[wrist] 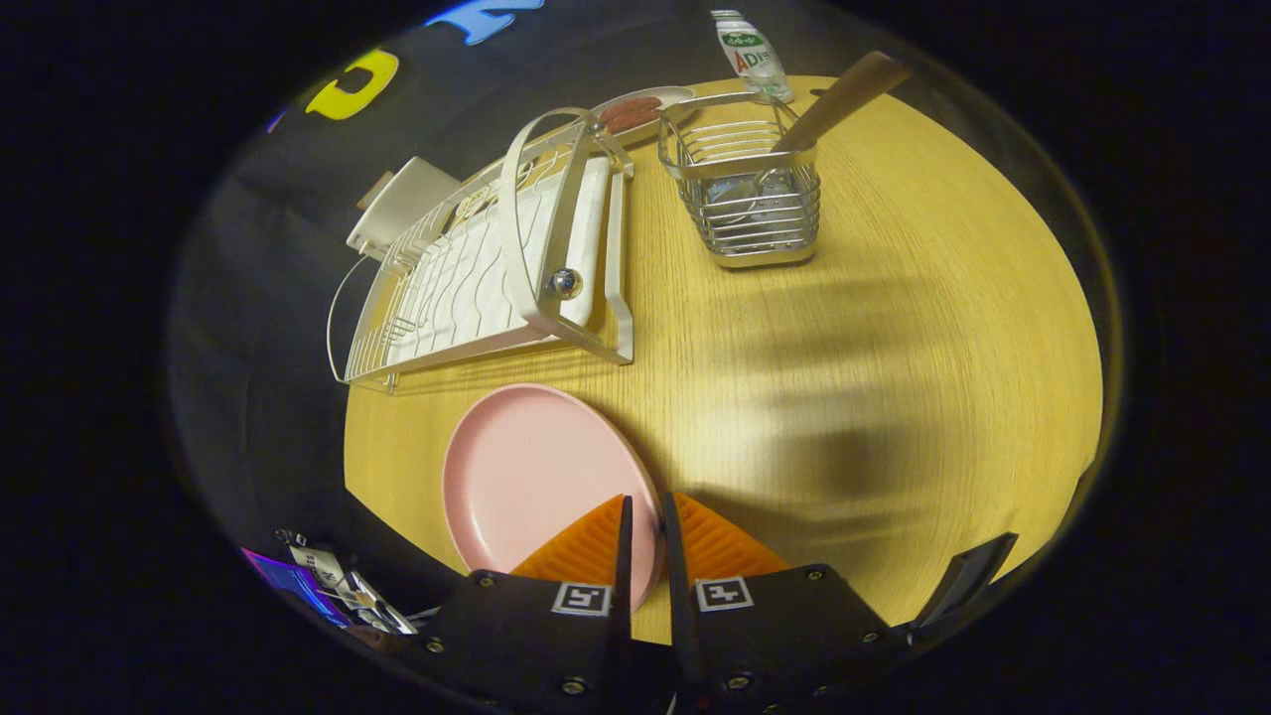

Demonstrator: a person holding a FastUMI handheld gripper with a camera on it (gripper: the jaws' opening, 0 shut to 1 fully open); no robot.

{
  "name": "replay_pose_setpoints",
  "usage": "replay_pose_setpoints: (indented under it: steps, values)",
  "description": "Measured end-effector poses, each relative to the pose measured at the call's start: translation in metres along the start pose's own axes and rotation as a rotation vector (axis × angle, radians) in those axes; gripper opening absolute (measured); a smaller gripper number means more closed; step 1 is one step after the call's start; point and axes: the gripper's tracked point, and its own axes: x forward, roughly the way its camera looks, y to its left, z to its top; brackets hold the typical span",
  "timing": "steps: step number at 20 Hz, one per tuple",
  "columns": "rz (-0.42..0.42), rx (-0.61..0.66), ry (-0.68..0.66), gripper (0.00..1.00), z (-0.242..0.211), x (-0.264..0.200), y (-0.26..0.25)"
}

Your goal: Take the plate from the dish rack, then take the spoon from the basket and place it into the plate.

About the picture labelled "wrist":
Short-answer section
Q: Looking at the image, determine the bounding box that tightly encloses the white wire dish rack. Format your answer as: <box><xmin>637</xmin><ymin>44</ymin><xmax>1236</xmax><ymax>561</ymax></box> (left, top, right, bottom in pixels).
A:
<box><xmin>328</xmin><ymin>107</ymin><xmax>636</xmax><ymax>395</ymax></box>

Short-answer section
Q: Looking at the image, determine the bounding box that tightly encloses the grey round plate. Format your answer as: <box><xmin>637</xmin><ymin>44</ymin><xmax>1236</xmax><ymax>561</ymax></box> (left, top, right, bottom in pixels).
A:
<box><xmin>593</xmin><ymin>85</ymin><xmax>696</xmax><ymax>148</ymax></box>

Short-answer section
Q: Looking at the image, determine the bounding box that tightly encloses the small white drink bottle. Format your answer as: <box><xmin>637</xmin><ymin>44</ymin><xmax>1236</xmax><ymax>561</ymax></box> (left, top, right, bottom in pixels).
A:
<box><xmin>711</xmin><ymin>10</ymin><xmax>795</xmax><ymax>104</ymax></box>

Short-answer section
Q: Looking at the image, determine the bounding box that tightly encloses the pink plate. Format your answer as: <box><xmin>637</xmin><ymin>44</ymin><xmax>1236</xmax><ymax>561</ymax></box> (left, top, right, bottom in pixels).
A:
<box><xmin>442</xmin><ymin>383</ymin><xmax>666</xmax><ymax>612</ymax></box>

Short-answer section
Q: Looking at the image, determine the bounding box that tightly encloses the black bar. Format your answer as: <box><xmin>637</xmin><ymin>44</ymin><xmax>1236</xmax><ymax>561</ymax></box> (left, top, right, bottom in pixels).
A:
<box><xmin>912</xmin><ymin>532</ymin><xmax>1020</xmax><ymax>630</ymax></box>

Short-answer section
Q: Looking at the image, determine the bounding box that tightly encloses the metal wire basket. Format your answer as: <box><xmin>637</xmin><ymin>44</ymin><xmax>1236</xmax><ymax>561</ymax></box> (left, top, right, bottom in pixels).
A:
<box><xmin>658</xmin><ymin>91</ymin><xmax>823</xmax><ymax>269</ymax></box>

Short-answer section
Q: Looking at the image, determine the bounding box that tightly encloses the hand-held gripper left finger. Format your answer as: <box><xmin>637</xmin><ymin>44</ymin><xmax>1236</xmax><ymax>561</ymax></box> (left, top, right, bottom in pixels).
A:
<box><xmin>425</xmin><ymin>495</ymin><xmax>635</xmax><ymax>715</ymax></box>

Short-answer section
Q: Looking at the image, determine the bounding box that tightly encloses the dark device with white labels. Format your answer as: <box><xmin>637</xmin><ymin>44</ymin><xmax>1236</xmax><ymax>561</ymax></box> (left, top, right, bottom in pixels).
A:
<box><xmin>243</xmin><ymin>529</ymin><xmax>418</xmax><ymax>637</ymax></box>

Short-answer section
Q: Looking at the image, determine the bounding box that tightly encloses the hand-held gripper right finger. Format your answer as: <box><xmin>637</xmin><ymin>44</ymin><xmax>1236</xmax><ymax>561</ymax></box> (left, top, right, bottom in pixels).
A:
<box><xmin>660</xmin><ymin>492</ymin><xmax>895</xmax><ymax>715</ymax></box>

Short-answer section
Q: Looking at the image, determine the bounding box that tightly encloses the white toaster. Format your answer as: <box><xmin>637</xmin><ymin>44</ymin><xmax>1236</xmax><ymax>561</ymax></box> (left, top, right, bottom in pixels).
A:
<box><xmin>346</xmin><ymin>157</ymin><xmax>463</xmax><ymax>261</ymax></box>

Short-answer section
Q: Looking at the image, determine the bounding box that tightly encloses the wooden handle spoon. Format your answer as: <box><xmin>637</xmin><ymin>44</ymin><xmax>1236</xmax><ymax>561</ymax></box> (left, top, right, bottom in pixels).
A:
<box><xmin>730</xmin><ymin>52</ymin><xmax>913</xmax><ymax>224</ymax></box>

